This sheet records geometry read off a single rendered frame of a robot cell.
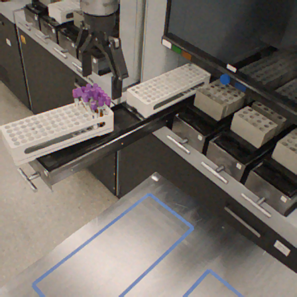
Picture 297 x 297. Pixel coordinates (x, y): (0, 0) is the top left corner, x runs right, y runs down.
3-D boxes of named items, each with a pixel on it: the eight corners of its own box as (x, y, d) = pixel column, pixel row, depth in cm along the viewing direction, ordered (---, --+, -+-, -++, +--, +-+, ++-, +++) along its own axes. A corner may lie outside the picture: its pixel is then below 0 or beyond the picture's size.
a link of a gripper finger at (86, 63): (81, 55, 98) (80, 54, 98) (83, 77, 103) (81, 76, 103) (91, 52, 99) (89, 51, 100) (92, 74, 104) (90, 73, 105)
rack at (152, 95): (187, 77, 134) (190, 62, 130) (208, 89, 129) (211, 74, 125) (125, 105, 119) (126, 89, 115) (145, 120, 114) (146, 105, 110)
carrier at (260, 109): (280, 134, 111) (287, 119, 107) (277, 137, 110) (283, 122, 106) (250, 115, 117) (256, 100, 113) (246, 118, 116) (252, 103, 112)
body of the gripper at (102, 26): (75, 6, 85) (78, 43, 92) (97, 20, 81) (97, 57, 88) (101, 0, 89) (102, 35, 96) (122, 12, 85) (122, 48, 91)
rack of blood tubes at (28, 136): (98, 112, 113) (97, 95, 109) (114, 130, 108) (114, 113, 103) (3, 143, 100) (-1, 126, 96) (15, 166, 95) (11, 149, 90)
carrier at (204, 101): (224, 120, 114) (228, 105, 110) (219, 122, 113) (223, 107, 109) (197, 102, 120) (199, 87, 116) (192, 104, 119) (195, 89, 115)
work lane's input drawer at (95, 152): (188, 87, 142) (191, 66, 136) (215, 104, 135) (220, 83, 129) (13, 169, 105) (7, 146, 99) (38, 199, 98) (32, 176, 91)
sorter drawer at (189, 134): (284, 70, 157) (291, 51, 150) (312, 85, 150) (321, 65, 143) (161, 136, 120) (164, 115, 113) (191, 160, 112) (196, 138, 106)
